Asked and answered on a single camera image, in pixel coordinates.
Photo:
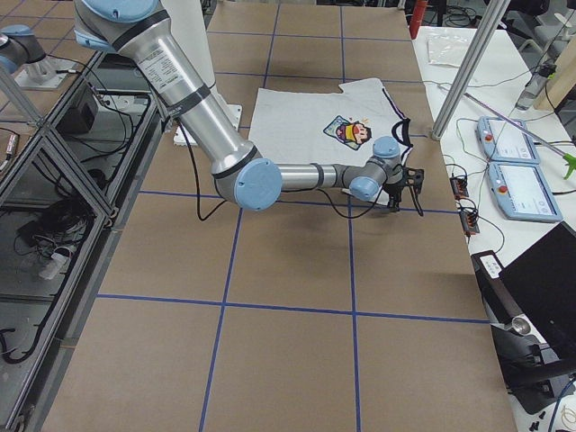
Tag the red fire extinguisher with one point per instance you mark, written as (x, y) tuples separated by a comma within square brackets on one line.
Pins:
[(416, 19)]

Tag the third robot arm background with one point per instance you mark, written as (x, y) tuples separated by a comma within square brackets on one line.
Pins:
[(19, 46)]

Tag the grey cartoon print t-shirt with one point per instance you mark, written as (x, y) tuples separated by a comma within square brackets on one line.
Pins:
[(354, 139)]

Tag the green handled reach tool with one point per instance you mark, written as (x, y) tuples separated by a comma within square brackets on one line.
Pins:
[(568, 158)]

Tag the clear water bottle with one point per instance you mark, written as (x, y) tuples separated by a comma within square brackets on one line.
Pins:
[(535, 85)]

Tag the upper orange relay module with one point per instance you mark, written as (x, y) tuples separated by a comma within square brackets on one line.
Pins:
[(459, 187)]

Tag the black laptop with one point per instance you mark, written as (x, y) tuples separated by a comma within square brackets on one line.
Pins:
[(542, 283)]

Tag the lower teach pendant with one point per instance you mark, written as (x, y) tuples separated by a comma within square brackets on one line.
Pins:
[(521, 192)]

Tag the aluminium frame post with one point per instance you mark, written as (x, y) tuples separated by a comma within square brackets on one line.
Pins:
[(482, 37)]

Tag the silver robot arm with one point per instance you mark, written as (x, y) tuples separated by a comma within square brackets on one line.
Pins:
[(142, 32)]

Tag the black power adapter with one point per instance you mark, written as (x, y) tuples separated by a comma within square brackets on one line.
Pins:
[(80, 115)]

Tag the upper teach pendant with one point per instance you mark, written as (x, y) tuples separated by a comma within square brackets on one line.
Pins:
[(503, 142)]

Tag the clear plastic bag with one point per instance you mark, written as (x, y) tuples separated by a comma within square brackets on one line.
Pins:
[(447, 50)]

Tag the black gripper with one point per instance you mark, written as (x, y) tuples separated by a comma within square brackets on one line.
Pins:
[(394, 191)]

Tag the orange relay module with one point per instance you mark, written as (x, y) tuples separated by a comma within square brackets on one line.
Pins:
[(469, 223), (459, 187)]

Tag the lower orange relay module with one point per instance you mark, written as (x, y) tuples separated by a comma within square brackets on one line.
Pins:
[(469, 223)]

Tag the aluminium frame rack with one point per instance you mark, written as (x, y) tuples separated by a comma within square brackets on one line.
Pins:
[(65, 199)]

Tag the teach pendant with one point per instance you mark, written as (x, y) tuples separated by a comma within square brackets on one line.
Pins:
[(521, 192), (503, 142)]

